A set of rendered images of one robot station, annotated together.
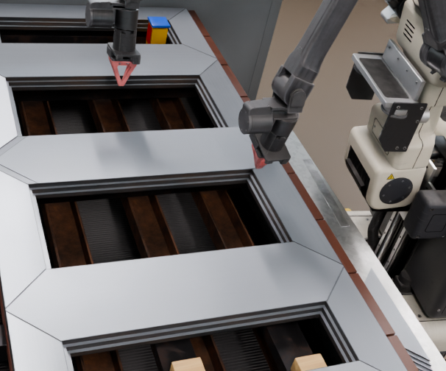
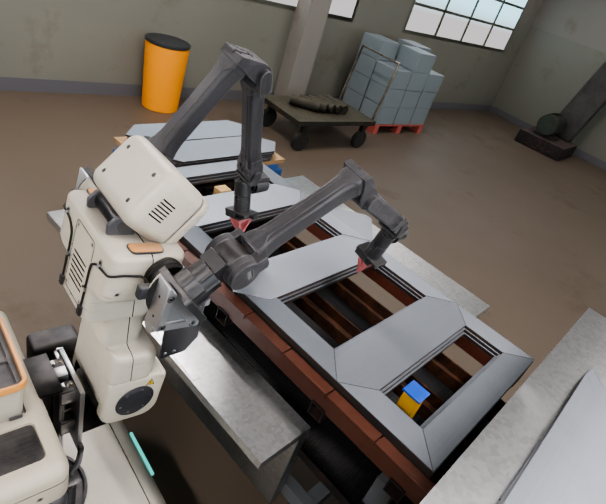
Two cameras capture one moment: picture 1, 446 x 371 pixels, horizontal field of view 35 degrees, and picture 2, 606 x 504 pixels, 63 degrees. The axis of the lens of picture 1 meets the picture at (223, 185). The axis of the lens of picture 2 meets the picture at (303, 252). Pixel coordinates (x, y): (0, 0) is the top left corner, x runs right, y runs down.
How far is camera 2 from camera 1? 2.83 m
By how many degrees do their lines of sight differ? 105
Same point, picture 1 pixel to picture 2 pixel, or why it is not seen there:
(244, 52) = not seen: outside the picture
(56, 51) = (434, 332)
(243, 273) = (218, 209)
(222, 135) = (276, 288)
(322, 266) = not seen: hidden behind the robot
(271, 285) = not seen: hidden behind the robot
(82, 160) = (334, 250)
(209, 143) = (280, 278)
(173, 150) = (297, 268)
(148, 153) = (308, 262)
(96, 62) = (404, 330)
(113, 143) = (330, 264)
